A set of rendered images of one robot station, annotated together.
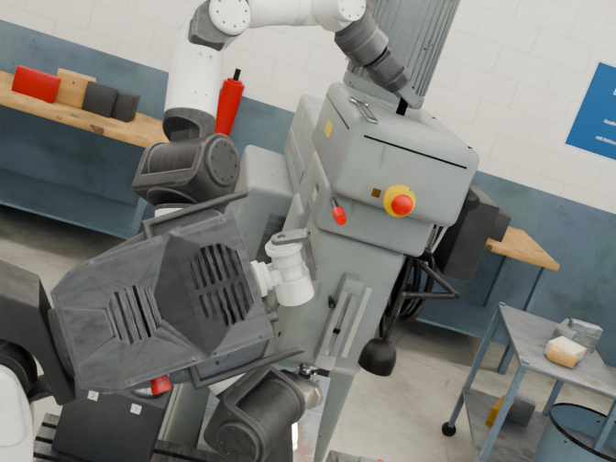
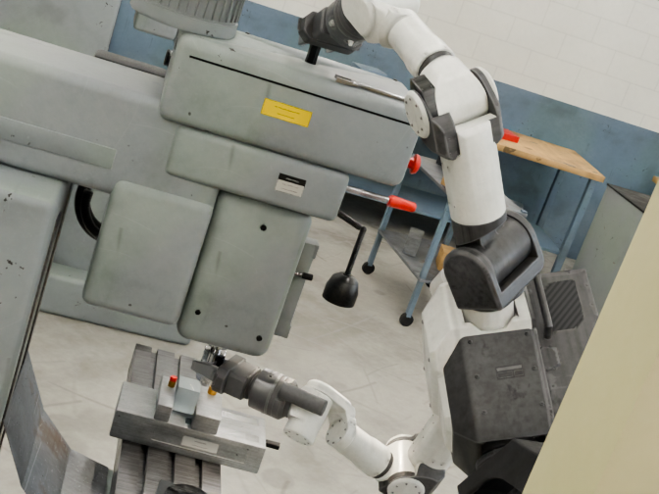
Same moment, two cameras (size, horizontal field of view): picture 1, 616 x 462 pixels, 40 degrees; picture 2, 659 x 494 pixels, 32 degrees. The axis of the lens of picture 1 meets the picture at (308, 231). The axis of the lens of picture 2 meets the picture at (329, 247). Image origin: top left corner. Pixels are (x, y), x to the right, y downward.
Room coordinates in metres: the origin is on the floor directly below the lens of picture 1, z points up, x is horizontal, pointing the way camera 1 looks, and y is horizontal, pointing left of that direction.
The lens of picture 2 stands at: (1.69, 2.07, 2.22)
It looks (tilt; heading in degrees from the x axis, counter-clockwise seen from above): 17 degrees down; 268
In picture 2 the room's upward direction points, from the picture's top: 19 degrees clockwise
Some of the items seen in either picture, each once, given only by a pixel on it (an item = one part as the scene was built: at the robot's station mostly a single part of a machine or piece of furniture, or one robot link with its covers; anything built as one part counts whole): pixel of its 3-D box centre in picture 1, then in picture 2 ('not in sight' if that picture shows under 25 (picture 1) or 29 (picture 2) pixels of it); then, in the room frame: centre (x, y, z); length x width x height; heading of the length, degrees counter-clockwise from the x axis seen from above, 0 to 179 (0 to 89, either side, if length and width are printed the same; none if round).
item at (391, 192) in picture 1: (399, 201); not in sight; (1.55, -0.14, 1.76); 0.06 x 0.02 x 0.06; 100
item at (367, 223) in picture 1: (365, 200); (255, 158); (1.82, -0.10, 1.68); 0.34 x 0.24 x 0.10; 10
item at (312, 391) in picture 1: (289, 397); (249, 384); (1.68, -0.08, 1.23); 0.13 x 0.12 x 0.10; 75
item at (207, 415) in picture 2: not in sight; (207, 409); (1.76, -0.34, 1.02); 0.15 x 0.06 x 0.04; 98
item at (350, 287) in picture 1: (337, 321); (292, 286); (1.66, -0.12, 1.45); 0.04 x 0.04 x 0.21; 10
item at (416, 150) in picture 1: (386, 147); (289, 98); (1.79, -0.10, 1.81); 0.47 x 0.26 x 0.16; 10
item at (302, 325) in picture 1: (335, 291); (242, 261); (1.78, -0.10, 1.47); 0.21 x 0.19 x 0.32; 100
